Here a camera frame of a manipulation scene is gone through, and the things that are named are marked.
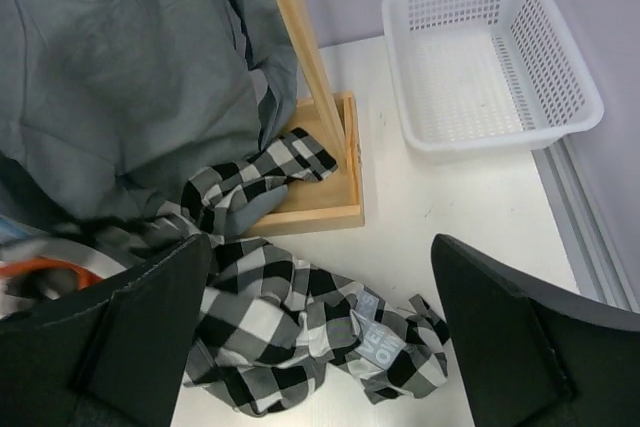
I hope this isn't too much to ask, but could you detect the white plastic basket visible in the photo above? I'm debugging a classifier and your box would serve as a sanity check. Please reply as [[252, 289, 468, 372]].
[[382, 0, 604, 162]]

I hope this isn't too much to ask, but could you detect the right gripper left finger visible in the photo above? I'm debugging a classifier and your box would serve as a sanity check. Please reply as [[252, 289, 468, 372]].
[[1, 235, 211, 426]]

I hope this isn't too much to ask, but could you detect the wooden clothes rack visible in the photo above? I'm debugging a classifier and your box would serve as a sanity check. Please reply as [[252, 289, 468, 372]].
[[249, 0, 365, 237]]

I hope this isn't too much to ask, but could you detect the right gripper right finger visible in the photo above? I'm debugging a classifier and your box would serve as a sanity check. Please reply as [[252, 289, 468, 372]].
[[431, 234, 639, 426]]

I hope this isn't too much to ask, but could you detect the black white plaid shirt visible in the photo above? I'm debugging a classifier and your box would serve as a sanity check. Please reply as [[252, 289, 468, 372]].
[[64, 126, 451, 418]]

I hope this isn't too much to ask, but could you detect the grey shirt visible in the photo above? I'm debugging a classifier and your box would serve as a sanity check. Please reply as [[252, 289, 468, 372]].
[[1, 0, 297, 227]]

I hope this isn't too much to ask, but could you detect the orange hanger of plaid shirt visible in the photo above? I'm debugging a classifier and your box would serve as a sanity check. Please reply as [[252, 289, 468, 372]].
[[1, 257, 102, 290]]

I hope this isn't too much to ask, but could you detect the aluminium rail frame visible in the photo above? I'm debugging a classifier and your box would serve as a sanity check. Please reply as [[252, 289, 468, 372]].
[[533, 139, 639, 313]]

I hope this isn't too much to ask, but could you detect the light blue shirt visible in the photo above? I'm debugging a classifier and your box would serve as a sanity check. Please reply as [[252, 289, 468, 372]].
[[0, 217, 33, 243]]

